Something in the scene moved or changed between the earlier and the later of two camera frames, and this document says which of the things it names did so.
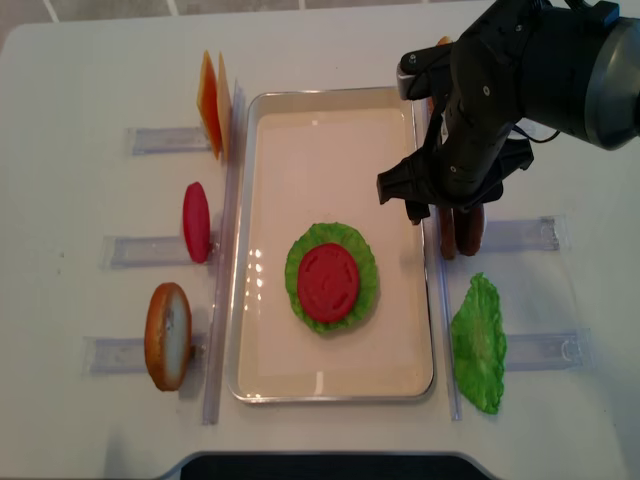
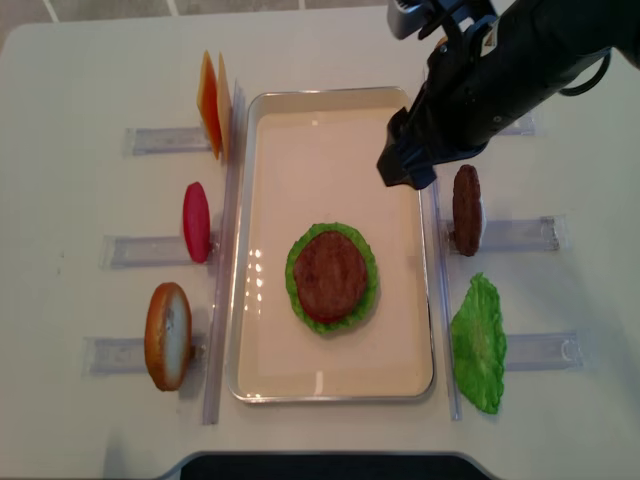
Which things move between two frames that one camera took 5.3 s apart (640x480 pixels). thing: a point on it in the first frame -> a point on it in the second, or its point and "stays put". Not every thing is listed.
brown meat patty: x=447 y=232 -> x=330 y=276
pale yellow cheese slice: x=225 y=108 stays put
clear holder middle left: x=147 y=252 stays put
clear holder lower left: x=104 y=355 stays put
